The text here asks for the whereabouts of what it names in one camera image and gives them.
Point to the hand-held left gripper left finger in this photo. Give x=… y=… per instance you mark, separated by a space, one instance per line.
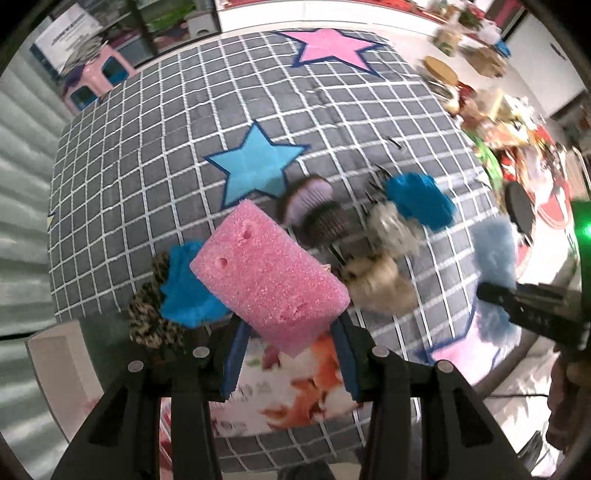
x=233 y=355

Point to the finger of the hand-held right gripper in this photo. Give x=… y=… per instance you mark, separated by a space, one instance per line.
x=526 y=307

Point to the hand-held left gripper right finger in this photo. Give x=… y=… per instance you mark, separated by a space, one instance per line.
x=346 y=360

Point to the light blue fluffy scrunchie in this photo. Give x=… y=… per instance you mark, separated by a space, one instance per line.
x=496 y=258

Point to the pink foam sponge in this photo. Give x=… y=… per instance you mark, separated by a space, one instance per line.
x=270 y=277

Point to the cream polka dot scrunchie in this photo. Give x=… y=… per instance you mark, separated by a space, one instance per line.
x=392 y=228

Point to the purple and brown scrunchie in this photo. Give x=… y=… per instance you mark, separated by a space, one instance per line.
x=307 y=203

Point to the person's right hand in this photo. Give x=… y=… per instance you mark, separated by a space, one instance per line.
x=565 y=397

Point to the black round disc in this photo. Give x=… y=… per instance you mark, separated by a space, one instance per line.
x=518 y=207

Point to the beige fluffy scrunchie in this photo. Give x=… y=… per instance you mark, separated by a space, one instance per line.
x=378 y=281

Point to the leopard print scrunchie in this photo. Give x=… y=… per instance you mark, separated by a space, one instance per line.
x=150 y=314

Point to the grey checked star blanket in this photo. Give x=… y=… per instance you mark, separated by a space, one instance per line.
x=184 y=152

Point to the round wooden lid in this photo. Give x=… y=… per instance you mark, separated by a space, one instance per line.
x=441 y=69

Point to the pale green curtain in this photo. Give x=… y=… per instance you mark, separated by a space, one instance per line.
x=23 y=230

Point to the pink plastic stool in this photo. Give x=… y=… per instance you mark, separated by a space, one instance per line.
x=94 y=76

